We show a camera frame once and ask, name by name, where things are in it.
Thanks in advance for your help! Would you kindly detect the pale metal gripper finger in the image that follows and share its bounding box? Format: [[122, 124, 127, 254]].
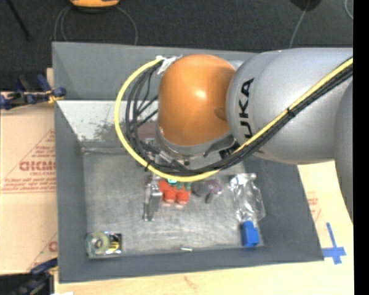
[[148, 184, 164, 222], [142, 181, 151, 222]]

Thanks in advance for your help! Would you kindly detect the orange-red toy block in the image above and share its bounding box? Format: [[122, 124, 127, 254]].
[[158, 179, 191, 209]]

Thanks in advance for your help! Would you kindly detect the grey metal bin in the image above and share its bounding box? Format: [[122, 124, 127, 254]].
[[51, 41, 324, 284]]

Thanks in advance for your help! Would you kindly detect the dark grey round knob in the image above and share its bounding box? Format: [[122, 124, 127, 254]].
[[191, 181, 215, 205]]

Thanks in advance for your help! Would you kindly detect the clear glass round thing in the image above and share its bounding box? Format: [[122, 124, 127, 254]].
[[85, 230, 124, 257]]

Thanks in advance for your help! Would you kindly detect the clear plastic bottle, blue cap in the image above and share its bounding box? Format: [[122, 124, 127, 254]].
[[229, 173, 267, 248]]

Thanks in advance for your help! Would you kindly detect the brown cardboard board, red print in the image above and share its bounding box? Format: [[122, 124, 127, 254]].
[[0, 68, 60, 276]]

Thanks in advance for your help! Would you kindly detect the purple ring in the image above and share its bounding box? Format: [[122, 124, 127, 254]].
[[205, 179, 223, 195]]

